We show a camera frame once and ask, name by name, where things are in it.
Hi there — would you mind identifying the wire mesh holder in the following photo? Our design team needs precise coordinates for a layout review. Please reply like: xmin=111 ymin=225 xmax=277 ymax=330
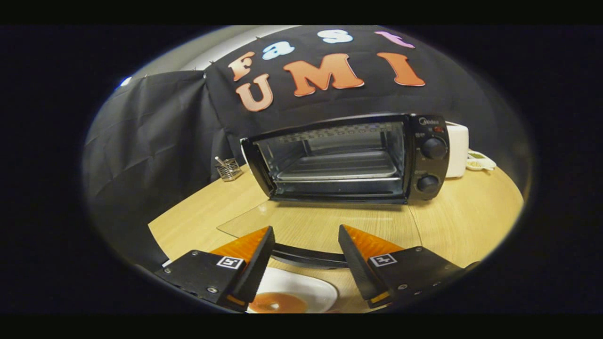
xmin=215 ymin=156 xmax=244 ymax=182

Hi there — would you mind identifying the white divided condiment dish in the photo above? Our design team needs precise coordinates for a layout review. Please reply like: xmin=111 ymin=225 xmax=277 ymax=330
xmin=466 ymin=150 xmax=497 ymax=171

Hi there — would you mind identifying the round brown bread bun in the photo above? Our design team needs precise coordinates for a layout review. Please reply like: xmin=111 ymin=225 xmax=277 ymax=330
xmin=249 ymin=292 xmax=309 ymax=314

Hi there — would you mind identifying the metal baking tray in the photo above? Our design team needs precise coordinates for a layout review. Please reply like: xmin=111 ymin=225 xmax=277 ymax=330
xmin=276 ymin=151 xmax=399 ymax=182

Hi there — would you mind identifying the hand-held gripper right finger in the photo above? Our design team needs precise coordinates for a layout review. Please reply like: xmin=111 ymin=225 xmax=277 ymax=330
xmin=338 ymin=224 xmax=481 ymax=309

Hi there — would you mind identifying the white plate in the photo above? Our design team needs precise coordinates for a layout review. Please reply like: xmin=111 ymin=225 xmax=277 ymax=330
xmin=247 ymin=267 xmax=339 ymax=314

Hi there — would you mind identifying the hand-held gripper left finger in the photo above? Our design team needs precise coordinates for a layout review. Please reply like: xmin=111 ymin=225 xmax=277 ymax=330
xmin=155 ymin=226 xmax=276 ymax=312

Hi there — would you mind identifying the black toaster oven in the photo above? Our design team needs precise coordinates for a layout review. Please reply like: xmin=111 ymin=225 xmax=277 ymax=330
xmin=217 ymin=112 xmax=450 ymax=270

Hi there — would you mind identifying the white toaster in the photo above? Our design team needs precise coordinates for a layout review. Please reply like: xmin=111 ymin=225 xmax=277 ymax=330
xmin=445 ymin=121 xmax=470 ymax=178

